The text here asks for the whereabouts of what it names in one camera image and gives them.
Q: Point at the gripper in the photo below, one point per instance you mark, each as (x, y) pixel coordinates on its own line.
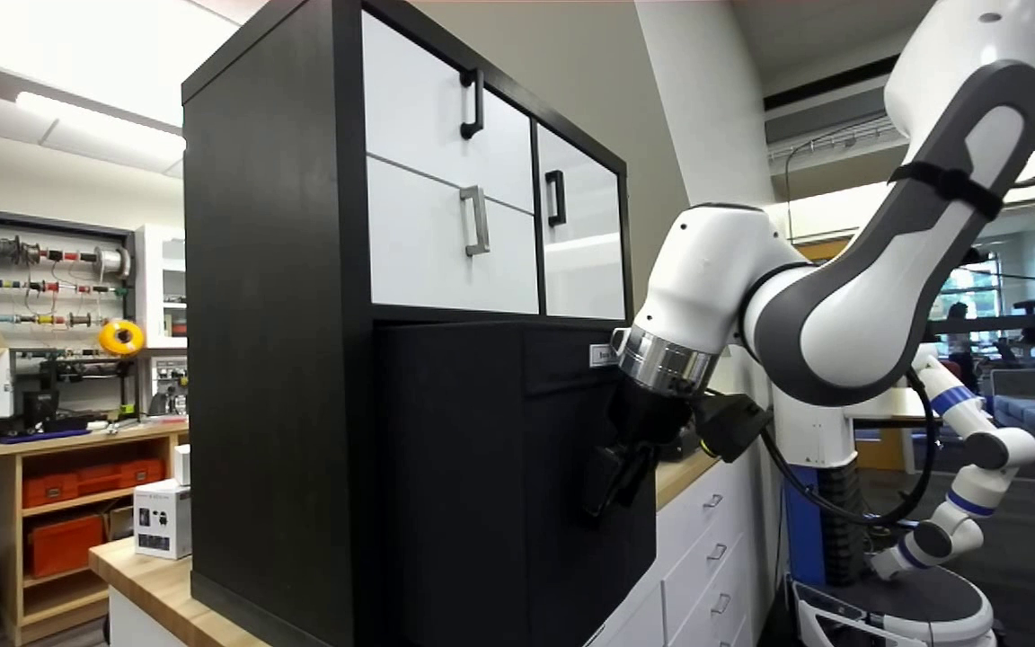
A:
(648, 418)

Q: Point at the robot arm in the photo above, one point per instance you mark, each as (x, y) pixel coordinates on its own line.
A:
(850, 314)

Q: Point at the black fabric basket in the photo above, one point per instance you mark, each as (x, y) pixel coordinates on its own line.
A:
(482, 485)

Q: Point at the black shelf cabinet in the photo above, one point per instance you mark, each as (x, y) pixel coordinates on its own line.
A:
(275, 314)

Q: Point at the wooden workbench shelf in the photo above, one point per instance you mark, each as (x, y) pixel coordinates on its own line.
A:
(10, 530)

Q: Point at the white counter drawer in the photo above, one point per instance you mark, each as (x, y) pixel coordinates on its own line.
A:
(697, 508)
(715, 620)
(702, 566)

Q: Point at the white cabinet door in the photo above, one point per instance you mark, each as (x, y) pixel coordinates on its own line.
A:
(585, 252)

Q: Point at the white and blue mobile robot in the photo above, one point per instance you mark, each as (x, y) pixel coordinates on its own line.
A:
(922, 611)

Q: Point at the person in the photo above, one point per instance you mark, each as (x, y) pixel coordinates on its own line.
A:
(959, 337)

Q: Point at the white product box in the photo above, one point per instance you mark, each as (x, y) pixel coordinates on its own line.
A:
(161, 519)

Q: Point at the yellow spool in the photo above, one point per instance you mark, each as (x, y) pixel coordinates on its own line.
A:
(120, 337)

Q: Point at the row of orange cases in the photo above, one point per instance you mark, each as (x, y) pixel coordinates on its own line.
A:
(91, 481)

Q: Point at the large orange case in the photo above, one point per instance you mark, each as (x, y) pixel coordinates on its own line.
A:
(62, 545)

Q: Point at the ceiling light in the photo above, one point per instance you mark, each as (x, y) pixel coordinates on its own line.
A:
(95, 126)

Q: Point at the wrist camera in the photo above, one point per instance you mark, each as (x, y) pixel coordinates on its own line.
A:
(733, 424)

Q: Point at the white wall cabinet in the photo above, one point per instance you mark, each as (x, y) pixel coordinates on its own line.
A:
(163, 288)

